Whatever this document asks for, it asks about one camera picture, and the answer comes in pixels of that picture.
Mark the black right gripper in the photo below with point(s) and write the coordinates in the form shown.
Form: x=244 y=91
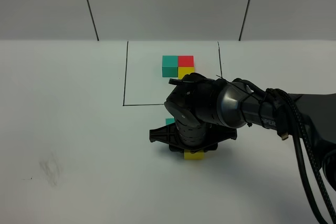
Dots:
x=204 y=137

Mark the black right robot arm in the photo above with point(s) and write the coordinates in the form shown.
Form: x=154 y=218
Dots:
x=208 y=111

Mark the yellow template block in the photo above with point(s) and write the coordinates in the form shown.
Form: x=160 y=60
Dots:
x=182 y=71

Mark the green template block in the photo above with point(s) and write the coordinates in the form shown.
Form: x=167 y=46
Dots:
x=170 y=66

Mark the red template block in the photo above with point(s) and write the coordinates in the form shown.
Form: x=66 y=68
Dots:
x=185 y=61

